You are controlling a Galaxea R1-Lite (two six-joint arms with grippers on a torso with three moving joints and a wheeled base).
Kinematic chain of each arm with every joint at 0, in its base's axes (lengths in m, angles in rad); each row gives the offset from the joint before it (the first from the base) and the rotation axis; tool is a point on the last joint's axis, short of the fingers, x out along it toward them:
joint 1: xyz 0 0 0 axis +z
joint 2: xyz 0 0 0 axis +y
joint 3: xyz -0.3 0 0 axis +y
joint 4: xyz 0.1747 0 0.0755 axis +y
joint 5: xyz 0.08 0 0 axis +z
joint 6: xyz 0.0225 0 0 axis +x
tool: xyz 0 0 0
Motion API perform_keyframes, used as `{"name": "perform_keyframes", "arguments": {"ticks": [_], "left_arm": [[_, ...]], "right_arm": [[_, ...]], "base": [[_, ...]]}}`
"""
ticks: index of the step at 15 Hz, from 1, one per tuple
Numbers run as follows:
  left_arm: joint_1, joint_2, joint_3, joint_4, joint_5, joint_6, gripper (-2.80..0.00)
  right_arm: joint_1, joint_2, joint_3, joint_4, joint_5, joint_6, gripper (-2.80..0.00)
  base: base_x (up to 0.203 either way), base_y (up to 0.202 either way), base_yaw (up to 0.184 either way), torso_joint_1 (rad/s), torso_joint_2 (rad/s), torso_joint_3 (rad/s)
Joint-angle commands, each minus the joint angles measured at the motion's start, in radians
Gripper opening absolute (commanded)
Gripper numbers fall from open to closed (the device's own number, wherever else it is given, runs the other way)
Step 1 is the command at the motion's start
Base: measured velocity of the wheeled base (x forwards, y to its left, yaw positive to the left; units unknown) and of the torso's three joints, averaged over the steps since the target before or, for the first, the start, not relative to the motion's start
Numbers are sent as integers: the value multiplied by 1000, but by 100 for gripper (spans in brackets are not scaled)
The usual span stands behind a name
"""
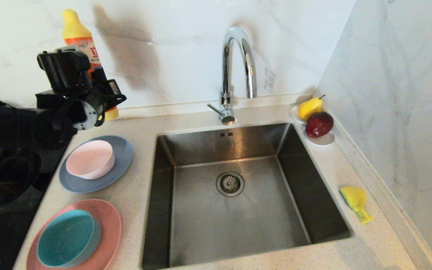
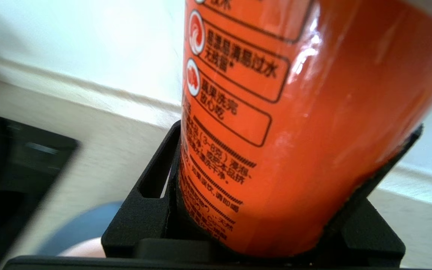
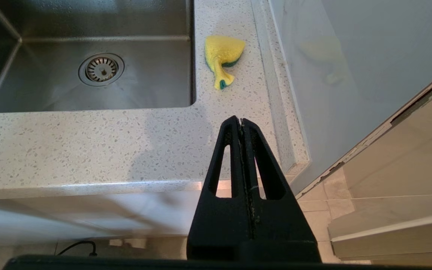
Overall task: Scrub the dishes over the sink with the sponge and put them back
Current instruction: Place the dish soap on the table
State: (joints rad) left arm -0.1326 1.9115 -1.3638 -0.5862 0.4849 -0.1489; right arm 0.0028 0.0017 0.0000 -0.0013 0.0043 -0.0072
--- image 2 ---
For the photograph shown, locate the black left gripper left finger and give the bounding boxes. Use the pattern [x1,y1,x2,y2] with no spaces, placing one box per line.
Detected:
[102,120,201,259]

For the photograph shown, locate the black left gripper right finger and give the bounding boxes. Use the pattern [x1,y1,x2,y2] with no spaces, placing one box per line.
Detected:
[312,124,424,264]

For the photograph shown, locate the orange dish soap bottle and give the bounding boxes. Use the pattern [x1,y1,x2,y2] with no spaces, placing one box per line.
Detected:
[177,0,432,259]

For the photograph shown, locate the blue grey plate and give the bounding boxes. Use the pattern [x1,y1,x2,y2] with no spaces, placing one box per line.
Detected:
[38,201,123,256]

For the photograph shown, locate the black induction cooktop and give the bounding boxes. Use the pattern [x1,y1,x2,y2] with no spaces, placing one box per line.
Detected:
[0,109,80,270]

